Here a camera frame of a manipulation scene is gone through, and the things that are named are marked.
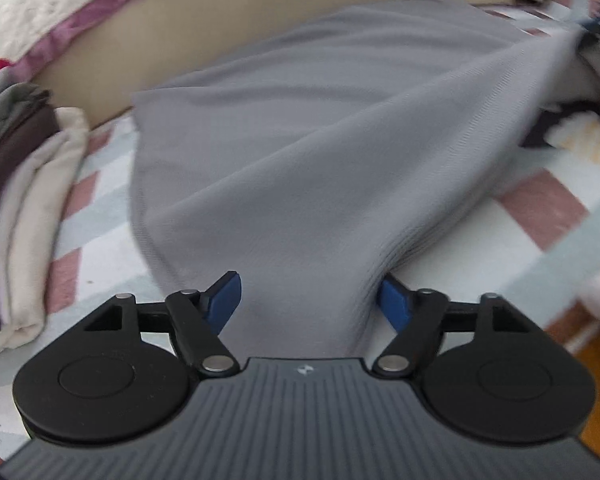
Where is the grey folded garment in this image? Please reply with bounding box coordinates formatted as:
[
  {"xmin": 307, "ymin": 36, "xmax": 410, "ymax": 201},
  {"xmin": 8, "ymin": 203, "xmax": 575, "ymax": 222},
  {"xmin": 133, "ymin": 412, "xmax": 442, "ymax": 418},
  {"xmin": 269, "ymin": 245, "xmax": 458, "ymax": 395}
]
[{"xmin": 0, "ymin": 82, "xmax": 53, "ymax": 151}]

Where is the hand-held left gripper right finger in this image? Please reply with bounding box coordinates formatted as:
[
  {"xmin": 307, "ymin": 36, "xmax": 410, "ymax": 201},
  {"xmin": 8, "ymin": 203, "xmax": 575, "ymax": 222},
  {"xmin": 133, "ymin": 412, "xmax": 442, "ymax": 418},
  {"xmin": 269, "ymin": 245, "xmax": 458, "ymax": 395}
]
[{"xmin": 371, "ymin": 273, "xmax": 531, "ymax": 378}]

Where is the white folded garment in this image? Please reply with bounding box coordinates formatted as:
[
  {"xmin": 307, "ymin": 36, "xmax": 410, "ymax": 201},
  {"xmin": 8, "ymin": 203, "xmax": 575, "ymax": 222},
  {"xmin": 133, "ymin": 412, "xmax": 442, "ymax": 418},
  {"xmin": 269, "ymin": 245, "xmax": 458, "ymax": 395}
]
[{"xmin": 0, "ymin": 107, "xmax": 91, "ymax": 366}]

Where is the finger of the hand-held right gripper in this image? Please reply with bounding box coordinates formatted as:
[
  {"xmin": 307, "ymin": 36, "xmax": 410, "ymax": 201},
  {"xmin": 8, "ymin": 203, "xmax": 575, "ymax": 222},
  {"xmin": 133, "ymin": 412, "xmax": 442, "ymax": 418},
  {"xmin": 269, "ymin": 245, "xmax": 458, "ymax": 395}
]
[{"xmin": 572, "ymin": 7, "xmax": 600, "ymax": 48}]

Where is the grey knit garment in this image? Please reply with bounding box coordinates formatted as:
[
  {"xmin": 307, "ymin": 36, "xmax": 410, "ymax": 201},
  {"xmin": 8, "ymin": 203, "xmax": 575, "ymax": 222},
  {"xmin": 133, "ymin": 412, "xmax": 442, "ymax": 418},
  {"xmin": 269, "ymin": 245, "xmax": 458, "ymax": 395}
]
[{"xmin": 129, "ymin": 0, "xmax": 596, "ymax": 358}]

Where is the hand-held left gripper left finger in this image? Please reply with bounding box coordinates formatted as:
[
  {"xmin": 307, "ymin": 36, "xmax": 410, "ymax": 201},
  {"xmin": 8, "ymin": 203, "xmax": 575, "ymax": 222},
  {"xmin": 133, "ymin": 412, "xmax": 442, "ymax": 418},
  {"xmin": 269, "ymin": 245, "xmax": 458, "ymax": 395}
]
[{"xmin": 82, "ymin": 271, "xmax": 242, "ymax": 377}]

